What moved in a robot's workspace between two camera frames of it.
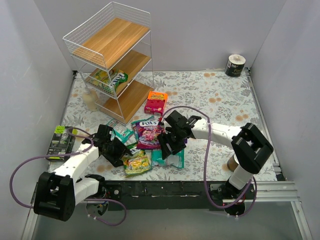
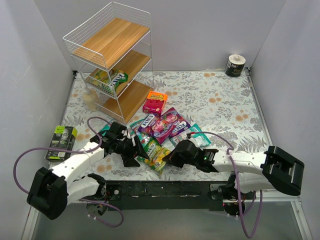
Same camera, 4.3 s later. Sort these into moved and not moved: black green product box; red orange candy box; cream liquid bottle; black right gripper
Moved: black right gripper
Not moved: red orange candy box; cream liquid bottle; black green product box
